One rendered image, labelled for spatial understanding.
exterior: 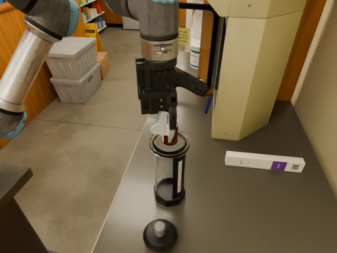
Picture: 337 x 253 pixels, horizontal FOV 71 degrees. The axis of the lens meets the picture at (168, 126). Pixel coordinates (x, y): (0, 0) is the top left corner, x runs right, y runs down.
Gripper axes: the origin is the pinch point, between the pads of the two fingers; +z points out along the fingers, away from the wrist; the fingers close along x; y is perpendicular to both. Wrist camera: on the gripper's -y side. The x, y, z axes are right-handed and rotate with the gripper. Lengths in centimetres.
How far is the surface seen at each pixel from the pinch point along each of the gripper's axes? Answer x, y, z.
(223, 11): -24.6, -21.4, -22.7
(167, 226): 12.9, 3.5, 22.0
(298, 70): -45, -72, 9
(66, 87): -228, 79, 97
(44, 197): -86, 83, 119
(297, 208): 13.3, -37.1, 25.9
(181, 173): 3.9, -2.4, 12.3
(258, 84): -21.6, -36.7, 1.2
